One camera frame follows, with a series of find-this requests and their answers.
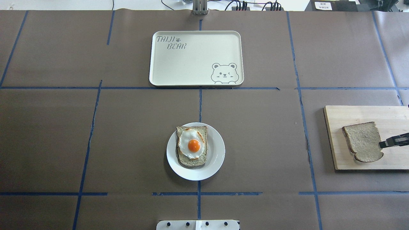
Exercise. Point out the brown bread slice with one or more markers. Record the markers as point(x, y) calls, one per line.
point(363, 141)

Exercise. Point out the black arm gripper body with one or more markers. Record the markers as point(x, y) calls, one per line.
point(395, 140)

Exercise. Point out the white column base plate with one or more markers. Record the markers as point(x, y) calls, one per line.
point(224, 224)

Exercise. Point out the bread slice under egg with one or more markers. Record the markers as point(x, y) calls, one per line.
point(203, 130)

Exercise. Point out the wooden cutting board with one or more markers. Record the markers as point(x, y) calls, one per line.
point(390, 121)

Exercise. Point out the black box with label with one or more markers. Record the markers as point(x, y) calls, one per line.
point(331, 5)

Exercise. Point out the cream bear serving tray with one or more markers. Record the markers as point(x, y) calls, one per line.
point(196, 58)

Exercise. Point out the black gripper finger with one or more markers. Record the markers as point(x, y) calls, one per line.
point(390, 142)

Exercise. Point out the aluminium frame post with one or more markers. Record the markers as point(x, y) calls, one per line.
point(200, 7)

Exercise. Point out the fried egg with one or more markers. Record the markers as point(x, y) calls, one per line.
point(191, 143)

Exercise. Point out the black power strip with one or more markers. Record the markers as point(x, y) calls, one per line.
point(268, 7)

